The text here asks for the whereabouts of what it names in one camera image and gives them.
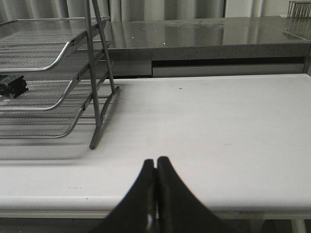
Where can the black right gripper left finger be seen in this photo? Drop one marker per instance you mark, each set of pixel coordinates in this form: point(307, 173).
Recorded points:
point(136, 213)

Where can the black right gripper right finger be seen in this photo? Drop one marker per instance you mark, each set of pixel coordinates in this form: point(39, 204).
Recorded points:
point(179, 210)

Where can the silver mesh tray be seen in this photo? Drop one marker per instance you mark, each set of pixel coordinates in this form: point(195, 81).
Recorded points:
point(39, 44)
point(56, 123)
point(50, 88)

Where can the red emergency stop button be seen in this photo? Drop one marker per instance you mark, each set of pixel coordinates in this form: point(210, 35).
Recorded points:
point(12, 85)

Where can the grey test tube rack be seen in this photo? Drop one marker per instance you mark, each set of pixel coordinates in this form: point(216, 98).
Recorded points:
point(299, 9)

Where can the silver mesh bottom tray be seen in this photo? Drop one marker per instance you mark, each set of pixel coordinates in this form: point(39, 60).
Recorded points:
point(56, 123)

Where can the white table leg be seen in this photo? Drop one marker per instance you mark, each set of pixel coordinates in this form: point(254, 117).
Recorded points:
point(298, 226)

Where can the grey stone counter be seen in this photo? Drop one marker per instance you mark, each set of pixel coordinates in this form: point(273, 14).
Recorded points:
point(210, 47)

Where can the silver mesh top tray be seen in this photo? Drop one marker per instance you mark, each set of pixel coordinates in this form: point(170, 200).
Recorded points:
point(39, 44)

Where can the grey metal rack frame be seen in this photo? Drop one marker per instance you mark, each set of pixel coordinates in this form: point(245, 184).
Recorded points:
point(100, 104)

